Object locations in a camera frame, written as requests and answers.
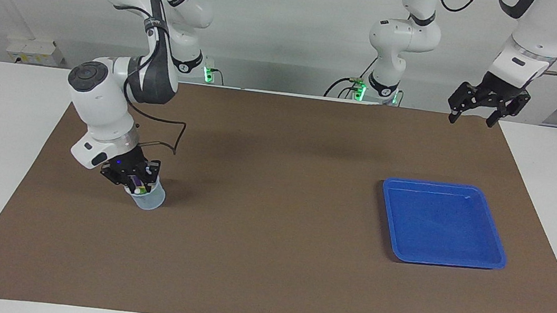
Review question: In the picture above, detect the translucent plastic cup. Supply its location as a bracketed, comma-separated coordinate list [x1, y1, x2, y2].
[129, 173, 168, 213]

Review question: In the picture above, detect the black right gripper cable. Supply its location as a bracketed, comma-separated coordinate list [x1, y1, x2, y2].
[97, 2, 201, 157]

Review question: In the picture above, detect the brown table mat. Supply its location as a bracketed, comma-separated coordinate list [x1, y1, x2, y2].
[0, 58, 557, 313]

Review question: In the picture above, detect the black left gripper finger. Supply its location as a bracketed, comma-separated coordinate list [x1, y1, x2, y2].
[446, 80, 481, 127]
[485, 87, 532, 132]

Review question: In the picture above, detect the blue plastic tray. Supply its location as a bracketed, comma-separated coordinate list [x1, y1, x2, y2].
[373, 175, 515, 275]

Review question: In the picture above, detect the black right base cable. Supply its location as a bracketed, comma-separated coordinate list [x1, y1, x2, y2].
[204, 65, 227, 87]

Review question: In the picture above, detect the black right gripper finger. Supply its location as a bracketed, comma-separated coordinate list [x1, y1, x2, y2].
[141, 159, 162, 186]
[98, 163, 132, 189]

